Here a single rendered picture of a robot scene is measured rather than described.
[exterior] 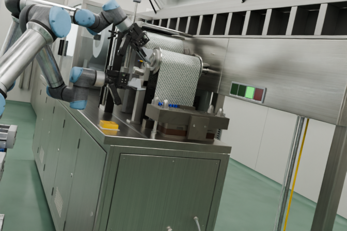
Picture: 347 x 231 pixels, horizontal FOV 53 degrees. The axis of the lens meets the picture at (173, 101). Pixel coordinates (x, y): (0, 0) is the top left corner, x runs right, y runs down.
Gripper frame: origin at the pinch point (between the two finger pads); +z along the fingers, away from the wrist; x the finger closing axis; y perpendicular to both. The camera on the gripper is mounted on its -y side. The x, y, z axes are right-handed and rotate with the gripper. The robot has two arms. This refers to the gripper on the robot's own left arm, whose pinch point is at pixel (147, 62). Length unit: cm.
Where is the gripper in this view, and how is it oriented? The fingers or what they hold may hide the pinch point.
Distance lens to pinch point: 183.3
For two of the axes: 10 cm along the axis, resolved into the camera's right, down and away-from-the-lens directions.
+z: 5.5, 7.3, 4.1
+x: -4.4, -1.6, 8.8
